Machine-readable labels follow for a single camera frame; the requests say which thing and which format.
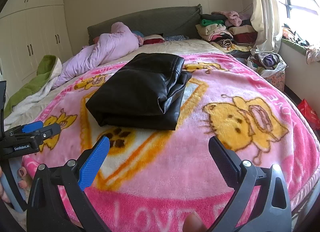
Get dark grey bed headboard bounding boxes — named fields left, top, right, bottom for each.
left=87, top=4, right=202, bottom=45

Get green and white blanket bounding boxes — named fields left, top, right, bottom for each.
left=4, top=55, right=62, bottom=125

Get cream built-in wardrobe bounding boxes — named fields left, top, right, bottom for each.
left=1, top=0, right=73, bottom=97

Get pile of folded clothes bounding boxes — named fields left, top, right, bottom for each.
left=196, top=11, right=258, bottom=53

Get red plastic bag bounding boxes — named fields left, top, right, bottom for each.
left=297, top=99, right=320, bottom=130

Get cream bed cover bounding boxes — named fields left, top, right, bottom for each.
left=4, top=40, right=222, bottom=130

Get pink cartoon fleece blanket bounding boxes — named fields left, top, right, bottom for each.
left=23, top=53, right=319, bottom=231

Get person's left hand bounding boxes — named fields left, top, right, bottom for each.
left=0, top=166, right=12, bottom=204

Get cream window curtain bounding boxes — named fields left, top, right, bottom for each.
left=250, top=0, right=282, bottom=54

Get person's right hand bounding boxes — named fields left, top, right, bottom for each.
left=182, top=212, right=207, bottom=232

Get black leather jacket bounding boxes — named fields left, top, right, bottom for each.
left=86, top=53, right=191, bottom=131

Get clothes on window sill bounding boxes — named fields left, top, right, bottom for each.
left=281, top=23, right=319, bottom=64

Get red and white pillow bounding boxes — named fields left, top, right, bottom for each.
left=143, top=35, right=165, bottom=45

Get floral basket of clothes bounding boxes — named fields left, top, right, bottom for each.
left=247, top=53, right=287, bottom=92

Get lilac quilted duvet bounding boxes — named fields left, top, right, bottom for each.
left=52, top=22, right=144, bottom=89

